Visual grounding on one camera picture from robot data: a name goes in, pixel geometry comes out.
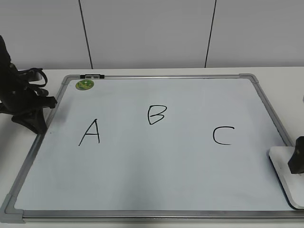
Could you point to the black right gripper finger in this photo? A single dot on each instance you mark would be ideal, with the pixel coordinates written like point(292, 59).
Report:
point(296, 162)

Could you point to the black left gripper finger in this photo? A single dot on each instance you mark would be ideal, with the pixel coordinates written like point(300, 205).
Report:
point(33, 120)
point(44, 102)

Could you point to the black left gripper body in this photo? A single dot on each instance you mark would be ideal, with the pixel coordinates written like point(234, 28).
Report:
point(18, 89)

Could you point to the white rectangular whiteboard eraser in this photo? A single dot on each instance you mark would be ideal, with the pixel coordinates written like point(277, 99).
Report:
point(293, 184)

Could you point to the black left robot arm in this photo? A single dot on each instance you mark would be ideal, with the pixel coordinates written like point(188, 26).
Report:
point(22, 93)

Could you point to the green round magnet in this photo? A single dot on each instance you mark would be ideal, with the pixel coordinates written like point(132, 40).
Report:
point(84, 84)

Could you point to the white framed whiteboard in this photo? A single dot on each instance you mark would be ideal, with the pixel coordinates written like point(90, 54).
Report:
point(132, 148)

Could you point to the black grey frame clip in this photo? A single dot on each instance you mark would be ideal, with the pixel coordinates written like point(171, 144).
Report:
point(93, 76)

